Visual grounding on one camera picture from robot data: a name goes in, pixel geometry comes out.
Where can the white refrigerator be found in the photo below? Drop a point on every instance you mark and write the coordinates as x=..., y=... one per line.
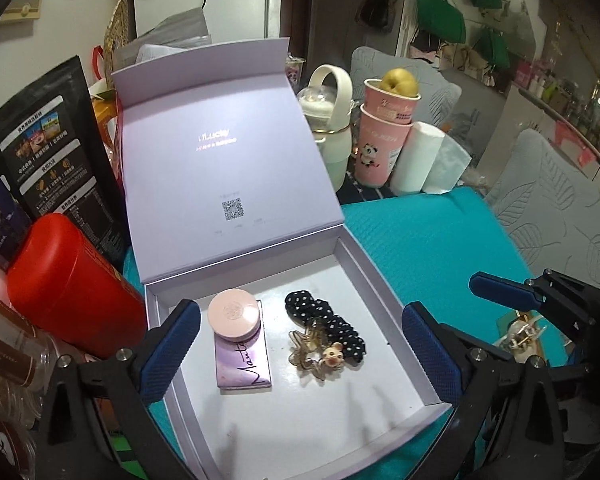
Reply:
x=240, y=5

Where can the small purple box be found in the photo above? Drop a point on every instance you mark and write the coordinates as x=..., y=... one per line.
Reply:
x=245, y=367

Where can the amber hair claw mouse charm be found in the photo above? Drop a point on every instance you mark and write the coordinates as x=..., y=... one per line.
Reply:
x=305, y=360

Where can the grey leaf cushion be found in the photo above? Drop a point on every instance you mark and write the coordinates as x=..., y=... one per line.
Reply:
x=555, y=200

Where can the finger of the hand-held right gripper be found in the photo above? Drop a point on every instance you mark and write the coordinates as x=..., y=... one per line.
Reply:
x=500, y=290

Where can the black polka-dot hair clip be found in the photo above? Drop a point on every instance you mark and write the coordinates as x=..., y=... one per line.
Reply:
x=340, y=332

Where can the brown door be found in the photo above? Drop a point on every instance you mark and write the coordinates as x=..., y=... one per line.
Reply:
x=300, y=5

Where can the grey pouch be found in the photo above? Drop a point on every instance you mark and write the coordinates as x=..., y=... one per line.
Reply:
x=180, y=27

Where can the row of bottles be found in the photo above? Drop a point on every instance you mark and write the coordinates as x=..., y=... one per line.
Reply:
x=570, y=95

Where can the black hanging bag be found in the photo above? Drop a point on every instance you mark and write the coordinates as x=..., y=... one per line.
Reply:
x=377, y=5

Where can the red canister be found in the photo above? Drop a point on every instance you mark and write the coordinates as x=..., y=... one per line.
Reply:
x=70, y=280

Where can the yellow fruit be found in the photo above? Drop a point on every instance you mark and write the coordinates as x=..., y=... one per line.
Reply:
x=402, y=82

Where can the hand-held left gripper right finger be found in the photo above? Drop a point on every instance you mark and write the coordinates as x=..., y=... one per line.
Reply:
x=430, y=355

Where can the pink panda paper cup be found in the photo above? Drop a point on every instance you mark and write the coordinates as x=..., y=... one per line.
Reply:
x=380, y=155

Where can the lavender gift box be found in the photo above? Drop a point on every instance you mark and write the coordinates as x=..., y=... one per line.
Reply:
x=205, y=160

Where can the white paper towel roll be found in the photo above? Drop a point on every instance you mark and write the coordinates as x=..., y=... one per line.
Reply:
x=420, y=160

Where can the clear gold hair claw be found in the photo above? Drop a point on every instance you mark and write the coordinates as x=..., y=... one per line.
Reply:
x=517, y=337

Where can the pink round compact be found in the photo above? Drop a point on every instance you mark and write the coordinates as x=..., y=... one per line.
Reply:
x=232, y=312

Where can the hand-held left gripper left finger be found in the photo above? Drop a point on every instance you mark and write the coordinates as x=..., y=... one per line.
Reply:
x=172, y=350

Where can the black printed pouch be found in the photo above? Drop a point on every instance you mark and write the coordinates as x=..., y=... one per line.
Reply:
x=45, y=160

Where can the woven straw fan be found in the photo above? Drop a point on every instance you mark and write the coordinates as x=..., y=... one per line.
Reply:
x=116, y=35

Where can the grey leaf-pattern chair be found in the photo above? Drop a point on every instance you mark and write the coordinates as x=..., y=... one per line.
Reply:
x=370, y=60

